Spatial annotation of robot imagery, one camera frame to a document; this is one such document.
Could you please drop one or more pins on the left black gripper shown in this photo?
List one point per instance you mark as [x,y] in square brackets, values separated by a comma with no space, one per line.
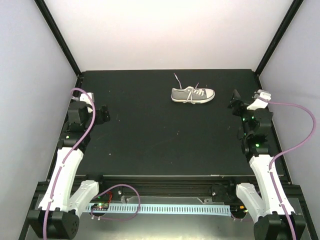
[100,119]

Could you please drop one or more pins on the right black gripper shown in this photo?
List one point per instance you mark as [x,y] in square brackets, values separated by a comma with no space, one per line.
[236,112]

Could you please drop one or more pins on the white shoelace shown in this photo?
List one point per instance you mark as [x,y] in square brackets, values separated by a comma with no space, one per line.
[184,95]

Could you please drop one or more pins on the grey canvas sneaker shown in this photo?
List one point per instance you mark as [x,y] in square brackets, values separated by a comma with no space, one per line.
[209,94]

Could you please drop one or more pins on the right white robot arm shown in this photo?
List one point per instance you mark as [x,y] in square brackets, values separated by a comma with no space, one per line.
[273,215]

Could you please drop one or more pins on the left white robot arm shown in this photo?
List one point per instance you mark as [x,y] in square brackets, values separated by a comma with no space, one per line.
[58,213]

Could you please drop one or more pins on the small green circuit board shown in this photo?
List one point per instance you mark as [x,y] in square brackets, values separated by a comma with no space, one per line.
[100,206]

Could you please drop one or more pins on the right small circuit board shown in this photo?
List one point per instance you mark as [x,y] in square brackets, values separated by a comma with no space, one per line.
[238,209]

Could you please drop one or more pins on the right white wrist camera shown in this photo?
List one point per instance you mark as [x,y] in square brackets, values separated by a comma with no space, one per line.
[261,100]

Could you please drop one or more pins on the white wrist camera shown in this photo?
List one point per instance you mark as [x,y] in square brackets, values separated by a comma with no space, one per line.
[88,98]
[261,100]

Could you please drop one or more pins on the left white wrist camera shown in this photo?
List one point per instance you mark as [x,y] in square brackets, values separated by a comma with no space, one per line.
[88,98]

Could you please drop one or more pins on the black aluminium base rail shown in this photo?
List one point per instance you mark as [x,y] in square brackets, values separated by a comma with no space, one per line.
[167,186]

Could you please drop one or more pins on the right black frame post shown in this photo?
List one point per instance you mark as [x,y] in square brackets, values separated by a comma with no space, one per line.
[285,23]

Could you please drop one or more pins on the black frame post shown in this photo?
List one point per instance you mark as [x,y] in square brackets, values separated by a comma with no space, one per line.
[44,10]
[285,23]

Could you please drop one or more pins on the light blue slotted cable duct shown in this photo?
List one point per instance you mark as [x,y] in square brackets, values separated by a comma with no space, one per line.
[166,209]

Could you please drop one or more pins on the left black frame post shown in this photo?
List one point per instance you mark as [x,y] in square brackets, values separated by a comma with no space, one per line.
[44,10]

